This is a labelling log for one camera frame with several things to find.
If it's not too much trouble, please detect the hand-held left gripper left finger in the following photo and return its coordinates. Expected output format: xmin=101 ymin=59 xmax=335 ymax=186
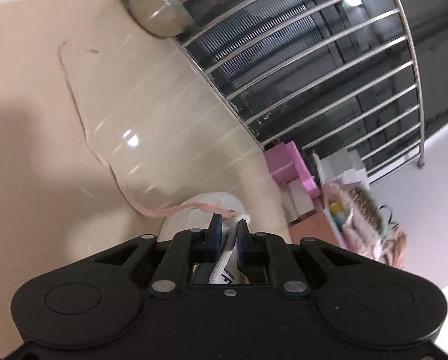
xmin=92 ymin=214 xmax=224 ymax=294

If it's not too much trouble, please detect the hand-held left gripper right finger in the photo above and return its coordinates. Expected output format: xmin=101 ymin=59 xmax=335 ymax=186
xmin=239 ymin=220 xmax=365 ymax=296

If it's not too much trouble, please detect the white navy sneaker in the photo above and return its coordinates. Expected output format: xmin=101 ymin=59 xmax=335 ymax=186
xmin=160 ymin=192 xmax=273 ymax=286

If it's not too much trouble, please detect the pink shoelace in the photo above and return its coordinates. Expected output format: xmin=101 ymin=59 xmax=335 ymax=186
xmin=59 ymin=39 xmax=234 ymax=220

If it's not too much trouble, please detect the white low box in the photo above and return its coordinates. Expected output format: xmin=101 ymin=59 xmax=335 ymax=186
xmin=284 ymin=180 xmax=315 ymax=223

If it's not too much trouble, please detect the magenta cube box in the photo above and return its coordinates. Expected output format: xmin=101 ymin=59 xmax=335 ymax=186
xmin=265 ymin=144 xmax=303 ymax=185

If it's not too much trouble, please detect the magenta flat box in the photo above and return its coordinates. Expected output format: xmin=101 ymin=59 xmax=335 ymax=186
xmin=286 ymin=140 xmax=322 ymax=199

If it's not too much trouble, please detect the stack of white boxes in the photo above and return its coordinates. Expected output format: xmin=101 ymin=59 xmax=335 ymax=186
xmin=317 ymin=148 xmax=371 ymax=189

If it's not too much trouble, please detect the green patterned blanket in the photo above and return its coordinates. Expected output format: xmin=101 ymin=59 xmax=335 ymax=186
xmin=349 ymin=185 xmax=386 ymax=235

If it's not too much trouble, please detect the steel window railing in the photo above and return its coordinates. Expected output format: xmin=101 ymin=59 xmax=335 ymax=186
xmin=171 ymin=0 xmax=427 ymax=186

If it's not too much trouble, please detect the dark louvred window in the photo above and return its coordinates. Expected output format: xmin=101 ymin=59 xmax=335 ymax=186
xmin=175 ymin=0 xmax=448 ymax=184

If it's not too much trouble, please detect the steel bowl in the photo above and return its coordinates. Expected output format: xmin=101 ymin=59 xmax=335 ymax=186
xmin=119 ymin=0 xmax=194 ymax=39

